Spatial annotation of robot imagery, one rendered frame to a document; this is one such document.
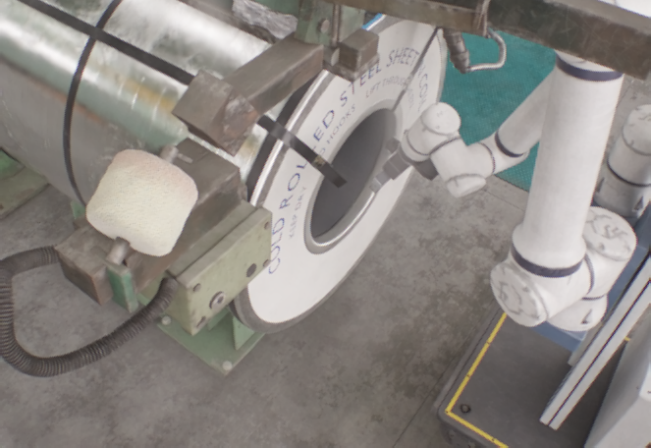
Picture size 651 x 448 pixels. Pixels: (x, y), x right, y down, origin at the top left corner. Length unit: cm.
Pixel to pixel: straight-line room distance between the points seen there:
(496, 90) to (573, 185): 281
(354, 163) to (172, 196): 176
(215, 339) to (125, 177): 197
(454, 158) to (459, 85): 248
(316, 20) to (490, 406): 163
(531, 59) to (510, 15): 355
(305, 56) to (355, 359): 185
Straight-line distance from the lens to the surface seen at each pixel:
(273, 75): 96
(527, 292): 142
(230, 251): 95
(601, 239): 155
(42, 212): 329
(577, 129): 122
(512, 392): 238
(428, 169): 170
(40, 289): 301
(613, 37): 90
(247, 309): 202
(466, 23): 85
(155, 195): 76
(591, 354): 201
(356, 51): 105
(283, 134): 166
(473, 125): 377
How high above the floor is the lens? 232
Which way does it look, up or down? 46 degrees down
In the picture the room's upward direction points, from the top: 5 degrees clockwise
